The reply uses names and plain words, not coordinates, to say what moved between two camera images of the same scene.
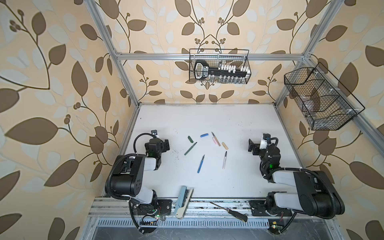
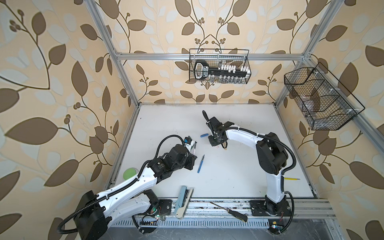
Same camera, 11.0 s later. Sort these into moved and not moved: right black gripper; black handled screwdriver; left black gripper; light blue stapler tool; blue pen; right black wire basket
Moved: right black gripper; left black gripper
Not moved: black handled screwdriver; blue pen; light blue stapler tool; right black wire basket
